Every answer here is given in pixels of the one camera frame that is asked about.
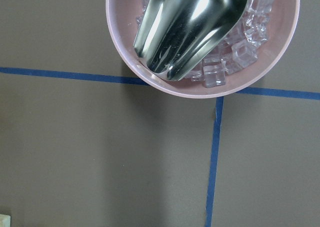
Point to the metal ice scoop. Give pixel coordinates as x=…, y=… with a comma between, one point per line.
x=175, y=35

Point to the clear ice cubes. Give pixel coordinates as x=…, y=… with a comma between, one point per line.
x=237, y=50

